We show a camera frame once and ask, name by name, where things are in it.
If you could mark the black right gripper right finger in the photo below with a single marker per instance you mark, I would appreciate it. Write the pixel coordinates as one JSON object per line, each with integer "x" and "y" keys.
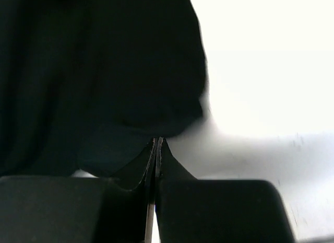
{"x": 192, "y": 210}

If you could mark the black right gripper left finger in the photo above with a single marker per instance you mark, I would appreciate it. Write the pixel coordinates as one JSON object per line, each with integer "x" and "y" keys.
{"x": 78, "y": 209}

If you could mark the black t shirt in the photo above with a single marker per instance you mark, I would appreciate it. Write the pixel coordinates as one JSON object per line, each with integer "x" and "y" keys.
{"x": 87, "y": 84}

